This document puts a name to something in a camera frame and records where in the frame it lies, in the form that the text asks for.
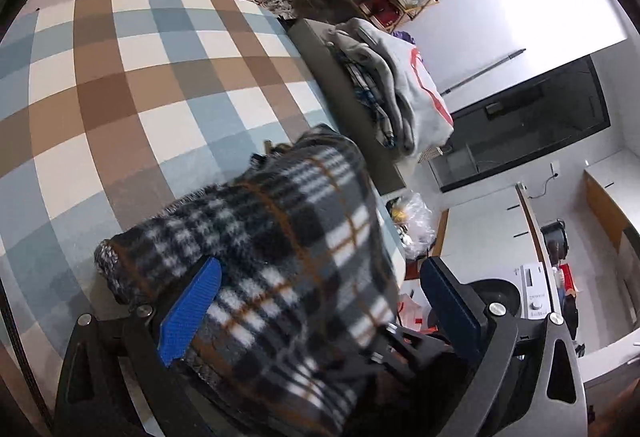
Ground pile of folded clothes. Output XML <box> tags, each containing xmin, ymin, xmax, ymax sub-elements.
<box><xmin>322</xmin><ymin>17</ymin><xmax>455</xmax><ymax>157</ymax></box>

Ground white cabinet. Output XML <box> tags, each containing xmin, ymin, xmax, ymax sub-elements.
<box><xmin>435</xmin><ymin>182</ymin><xmax>556</xmax><ymax>268</ymax></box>

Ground white washing machine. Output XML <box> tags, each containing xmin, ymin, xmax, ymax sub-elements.
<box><xmin>515</xmin><ymin>262</ymin><xmax>561</xmax><ymax>320</ymax></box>

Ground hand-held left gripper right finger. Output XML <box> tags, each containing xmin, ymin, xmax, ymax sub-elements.
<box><xmin>420</xmin><ymin>257</ymin><xmax>587</xmax><ymax>437</ymax></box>

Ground purple bag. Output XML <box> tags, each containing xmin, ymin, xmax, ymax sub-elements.
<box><xmin>392</xmin><ymin>30</ymin><xmax>426</xmax><ymax>63</ymax></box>

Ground white sneaker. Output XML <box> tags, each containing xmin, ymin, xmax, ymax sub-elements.
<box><xmin>260</xmin><ymin>0</ymin><xmax>295</xmax><ymax>18</ymax></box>

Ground metal rod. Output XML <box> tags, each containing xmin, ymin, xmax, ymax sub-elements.
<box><xmin>440</xmin><ymin>48</ymin><xmax>527</xmax><ymax>95</ymax></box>

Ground clear plastic bag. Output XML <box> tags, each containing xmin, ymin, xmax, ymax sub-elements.
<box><xmin>387</xmin><ymin>191</ymin><xmax>436</xmax><ymax>260</ymax></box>

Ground wooden cabinet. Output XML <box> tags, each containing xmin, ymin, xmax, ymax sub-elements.
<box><xmin>582</xmin><ymin>167</ymin><xmax>640</xmax><ymax>268</ymax></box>

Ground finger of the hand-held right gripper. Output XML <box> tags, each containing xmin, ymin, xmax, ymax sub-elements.
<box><xmin>367</xmin><ymin>323</ymin><xmax>458</xmax><ymax>383</ymax></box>

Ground black wall television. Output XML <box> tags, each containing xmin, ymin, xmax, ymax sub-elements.
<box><xmin>430</xmin><ymin>54</ymin><xmax>612</xmax><ymax>192</ymax></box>

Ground plaid fleece jacket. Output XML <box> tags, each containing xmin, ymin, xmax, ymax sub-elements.
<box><xmin>94</xmin><ymin>124</ymin><xmax>401</xmax><ymax>437</ymax></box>

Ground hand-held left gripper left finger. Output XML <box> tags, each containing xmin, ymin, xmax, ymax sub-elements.
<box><xmin>55</xmin><ymin>257</ymin><xmax>223</xmax><ymax>437</ymax></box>

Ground grey bench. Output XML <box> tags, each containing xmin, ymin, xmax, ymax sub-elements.
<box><xmin>287</xmin><ymin>18</ymin><xmax>407</xmax><ymax>195</ymax></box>

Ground blue plaid shirt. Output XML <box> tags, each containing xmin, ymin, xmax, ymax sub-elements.
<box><xmin>345</xmin><ymin>60</ymin><xmax>401</xmax><ymax>148</ymax></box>

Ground checkered bed sheet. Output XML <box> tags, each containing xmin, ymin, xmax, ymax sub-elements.
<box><xmin>0</xmin><ymin>0</ymin><xmax>406</xmax><ymax>437</ymax></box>

